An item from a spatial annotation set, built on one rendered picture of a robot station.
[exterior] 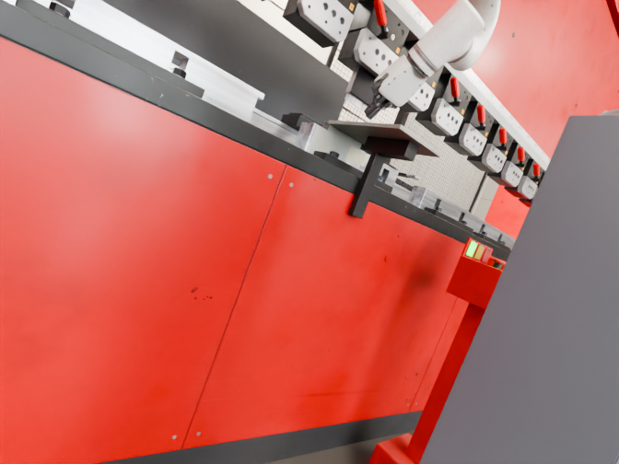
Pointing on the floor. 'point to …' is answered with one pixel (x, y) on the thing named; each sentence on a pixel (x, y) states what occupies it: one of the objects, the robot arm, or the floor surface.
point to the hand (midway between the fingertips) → (372, 110)
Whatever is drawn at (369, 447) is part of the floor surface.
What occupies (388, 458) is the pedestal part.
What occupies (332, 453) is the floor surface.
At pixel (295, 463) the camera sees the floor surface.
